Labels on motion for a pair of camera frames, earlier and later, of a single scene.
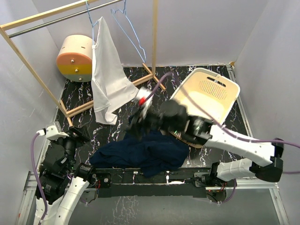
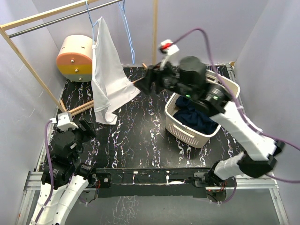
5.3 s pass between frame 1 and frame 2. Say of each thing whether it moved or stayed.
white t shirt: stayed
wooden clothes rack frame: stayed
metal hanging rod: stayed
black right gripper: moved
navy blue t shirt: moved
